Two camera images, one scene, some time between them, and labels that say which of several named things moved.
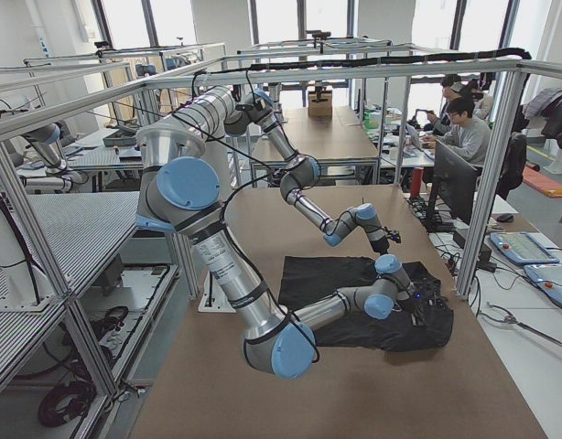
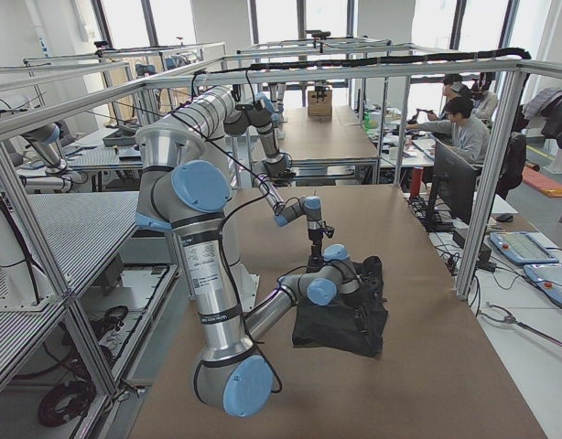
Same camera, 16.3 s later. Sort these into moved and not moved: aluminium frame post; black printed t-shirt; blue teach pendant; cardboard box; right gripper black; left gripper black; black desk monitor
Moved: right gripper black; left gripper black; black printed t-shirt
Not moved: blue teach pendant; black desk monitor; cardboard box; aluminium frame post
